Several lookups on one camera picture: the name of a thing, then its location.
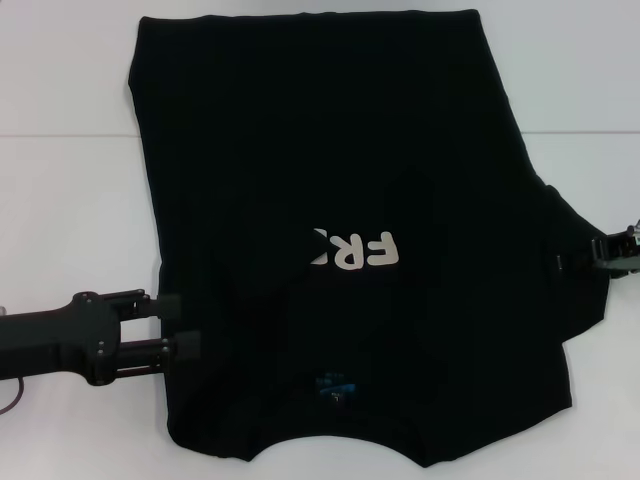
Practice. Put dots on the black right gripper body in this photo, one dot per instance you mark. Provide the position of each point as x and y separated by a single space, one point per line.
627 250

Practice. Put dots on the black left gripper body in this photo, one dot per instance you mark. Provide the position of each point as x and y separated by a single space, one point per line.
60 340

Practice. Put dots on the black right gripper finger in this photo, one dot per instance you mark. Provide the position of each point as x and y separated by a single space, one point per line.
597 252

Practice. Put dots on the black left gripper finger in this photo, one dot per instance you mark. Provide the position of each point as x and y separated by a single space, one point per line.
185 346
160 306

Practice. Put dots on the black shirt with FREE print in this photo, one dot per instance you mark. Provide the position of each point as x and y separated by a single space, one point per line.
320 150

